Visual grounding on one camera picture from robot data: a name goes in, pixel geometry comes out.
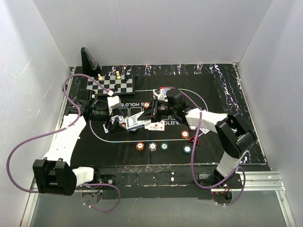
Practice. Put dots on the blue playing card box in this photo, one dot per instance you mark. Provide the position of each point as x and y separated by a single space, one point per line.
132 123

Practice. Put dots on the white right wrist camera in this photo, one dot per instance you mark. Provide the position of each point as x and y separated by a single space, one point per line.
161 97

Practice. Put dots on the black poker table mat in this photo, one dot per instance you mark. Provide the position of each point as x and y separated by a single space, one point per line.
97 148

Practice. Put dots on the black white chessboard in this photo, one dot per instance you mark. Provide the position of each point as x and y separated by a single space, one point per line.
125 87

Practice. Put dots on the green blue chip stack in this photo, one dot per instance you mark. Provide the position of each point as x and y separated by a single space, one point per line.
164 146

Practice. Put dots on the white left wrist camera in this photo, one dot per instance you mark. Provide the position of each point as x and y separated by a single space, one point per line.
113 102

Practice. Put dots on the black triangular stand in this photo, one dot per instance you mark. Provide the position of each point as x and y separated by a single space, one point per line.
90 66

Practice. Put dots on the black marbled table cover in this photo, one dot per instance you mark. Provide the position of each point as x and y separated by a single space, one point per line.
234 101

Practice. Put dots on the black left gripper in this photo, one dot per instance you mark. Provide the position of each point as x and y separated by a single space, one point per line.
115 128

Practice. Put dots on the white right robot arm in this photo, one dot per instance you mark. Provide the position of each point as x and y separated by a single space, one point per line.
235 134

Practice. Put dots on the orange red chip stack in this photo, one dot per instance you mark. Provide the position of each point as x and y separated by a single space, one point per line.
140 146

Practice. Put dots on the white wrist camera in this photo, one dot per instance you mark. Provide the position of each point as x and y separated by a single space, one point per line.
161 97
113 102

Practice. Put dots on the face-up hearts card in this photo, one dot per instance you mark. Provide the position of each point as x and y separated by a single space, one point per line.
156 126

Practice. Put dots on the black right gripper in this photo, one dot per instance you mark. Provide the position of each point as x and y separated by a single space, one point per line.
152 112

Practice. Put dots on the red black triangular all-in marker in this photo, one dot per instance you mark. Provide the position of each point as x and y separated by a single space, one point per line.
193 139

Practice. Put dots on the orange chips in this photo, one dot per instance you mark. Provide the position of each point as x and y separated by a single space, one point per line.
185 134
146 105

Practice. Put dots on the green chips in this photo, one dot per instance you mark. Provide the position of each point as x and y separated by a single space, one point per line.
187 149

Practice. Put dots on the pink blue chip stack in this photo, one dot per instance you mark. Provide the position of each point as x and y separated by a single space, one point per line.
152 147

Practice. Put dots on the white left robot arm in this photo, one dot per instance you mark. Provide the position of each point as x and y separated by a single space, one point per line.
53 173

